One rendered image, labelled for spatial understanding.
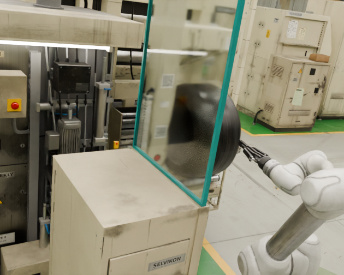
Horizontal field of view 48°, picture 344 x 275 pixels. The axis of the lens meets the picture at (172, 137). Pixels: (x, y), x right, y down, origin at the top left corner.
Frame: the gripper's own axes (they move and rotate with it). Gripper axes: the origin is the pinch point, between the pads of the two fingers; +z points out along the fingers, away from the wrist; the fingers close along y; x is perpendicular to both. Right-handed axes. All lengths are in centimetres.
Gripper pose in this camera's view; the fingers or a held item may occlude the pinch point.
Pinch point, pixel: (243, 145)
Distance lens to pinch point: 213.1
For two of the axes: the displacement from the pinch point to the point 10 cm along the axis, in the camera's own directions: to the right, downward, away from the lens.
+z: -4.9, -5.0, 7.1
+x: -2.1, 8.6, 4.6
